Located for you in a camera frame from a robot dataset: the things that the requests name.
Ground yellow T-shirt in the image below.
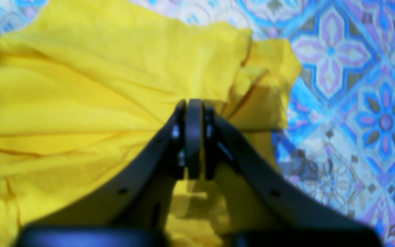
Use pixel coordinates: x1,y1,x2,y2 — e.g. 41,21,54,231
0,0,302,247

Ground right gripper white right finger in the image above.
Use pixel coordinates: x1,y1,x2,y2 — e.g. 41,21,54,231
203,105,382,247

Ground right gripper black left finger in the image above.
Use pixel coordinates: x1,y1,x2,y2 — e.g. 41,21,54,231
16,99,203,247

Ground patterned blue pink tablecloth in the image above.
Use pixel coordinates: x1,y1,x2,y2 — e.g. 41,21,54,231
0,0,395,247

